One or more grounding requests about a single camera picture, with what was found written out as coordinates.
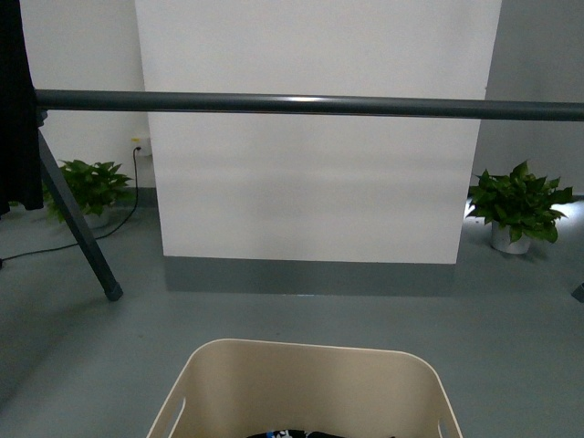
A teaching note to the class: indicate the black hanging garment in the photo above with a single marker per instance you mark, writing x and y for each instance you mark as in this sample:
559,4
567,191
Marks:
21,180

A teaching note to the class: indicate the right potted green plant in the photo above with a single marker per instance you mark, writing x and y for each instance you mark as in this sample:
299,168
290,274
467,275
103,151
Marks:
519,207

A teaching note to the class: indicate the white wall socket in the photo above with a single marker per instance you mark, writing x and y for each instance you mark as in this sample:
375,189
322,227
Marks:
142,145

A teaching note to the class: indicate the black printed t-shirt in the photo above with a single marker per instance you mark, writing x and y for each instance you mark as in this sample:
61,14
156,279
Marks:
292,433

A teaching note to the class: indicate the potted green plant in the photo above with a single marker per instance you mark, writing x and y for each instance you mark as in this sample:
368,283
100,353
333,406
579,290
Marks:
519,207
96,187

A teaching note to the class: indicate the beige plastic laundry hamper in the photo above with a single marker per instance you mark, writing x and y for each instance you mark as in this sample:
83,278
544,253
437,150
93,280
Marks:
241,387

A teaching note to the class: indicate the left potted green plant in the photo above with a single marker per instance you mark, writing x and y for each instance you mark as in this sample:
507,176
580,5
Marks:
96,187

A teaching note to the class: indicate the grey clothes rack frame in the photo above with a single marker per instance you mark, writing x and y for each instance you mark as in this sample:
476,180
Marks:
221,275

